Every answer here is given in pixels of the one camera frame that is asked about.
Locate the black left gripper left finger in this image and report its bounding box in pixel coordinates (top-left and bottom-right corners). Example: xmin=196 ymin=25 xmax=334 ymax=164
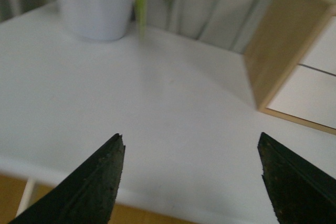
xmin=11 ymin=134 xmax=125 ymax=223

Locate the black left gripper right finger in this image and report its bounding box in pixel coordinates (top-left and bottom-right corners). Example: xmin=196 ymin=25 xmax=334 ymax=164
xmin=258 ymin=132 xmax=335 ymax=223

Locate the white drawer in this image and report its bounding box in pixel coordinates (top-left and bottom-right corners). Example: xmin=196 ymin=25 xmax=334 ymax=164
xmin=300 ymin=16 xmax=335 ymax=76
xmin=267 ymin=65 xmax=335 ymax=129

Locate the white table leg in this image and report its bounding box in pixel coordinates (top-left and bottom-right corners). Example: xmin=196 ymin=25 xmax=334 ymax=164
xmin=16 ymin=178 xmax=37 ymax=217

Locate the white plant pot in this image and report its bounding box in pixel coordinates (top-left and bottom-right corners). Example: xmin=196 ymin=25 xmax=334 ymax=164
xmin=58 ymin=0 xmax=134 ymax=41

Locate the wooden drawer cabinet frame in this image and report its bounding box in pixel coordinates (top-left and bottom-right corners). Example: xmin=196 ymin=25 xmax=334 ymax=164
xmin=244 ymin=0 xmax=335 ymax=134

